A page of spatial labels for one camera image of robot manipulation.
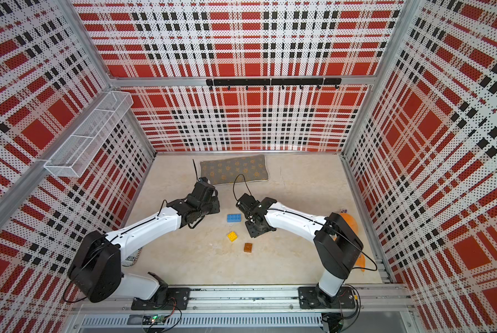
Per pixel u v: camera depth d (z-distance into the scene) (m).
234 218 0.93
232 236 0.88
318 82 0.88
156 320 0.69
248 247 0.84
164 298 0.69
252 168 1.08
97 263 0.48
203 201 0.68
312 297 0.73
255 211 0.62
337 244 0.45
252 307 0.73
